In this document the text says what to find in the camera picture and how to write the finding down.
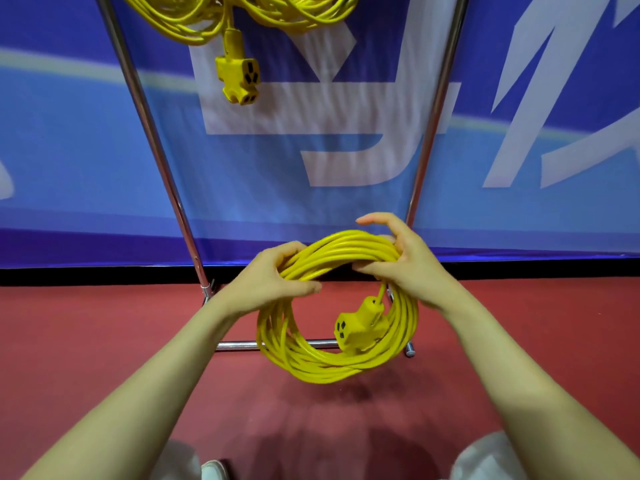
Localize chrome metal rack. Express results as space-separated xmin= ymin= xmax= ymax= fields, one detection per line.
xmin=94 ymin=0 xmax=472 ymax=359

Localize yellow extension cord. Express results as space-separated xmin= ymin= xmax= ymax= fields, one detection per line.
xmin=119 ymin=0 xmax=362 ymax=107
xmin=255 ymin=230 xmax=420 ymax=385

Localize blue printed banner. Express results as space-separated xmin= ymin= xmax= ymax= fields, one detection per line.
xmin=0 ymin=0 xmax=640 ymax=270

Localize person's right hand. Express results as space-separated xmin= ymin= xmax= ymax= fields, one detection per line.
xmin=352 ymin=212 xmax=464 ymax=316

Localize person's left hand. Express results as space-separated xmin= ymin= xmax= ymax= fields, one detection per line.
xmin=215 ymin=241 xmax=324 ymax=323

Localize person's right forearm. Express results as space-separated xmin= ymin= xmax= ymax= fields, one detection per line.
xmin=439 ymin=290 xmax=640 ymax=480

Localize person's left forearm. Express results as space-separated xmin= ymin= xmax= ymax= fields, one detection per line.
xmin=20 ymin=294 xmax=242 ymax=480

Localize white trousers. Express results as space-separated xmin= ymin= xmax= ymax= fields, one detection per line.
xmin=149 ymin=431 xmax=528 ymax=480

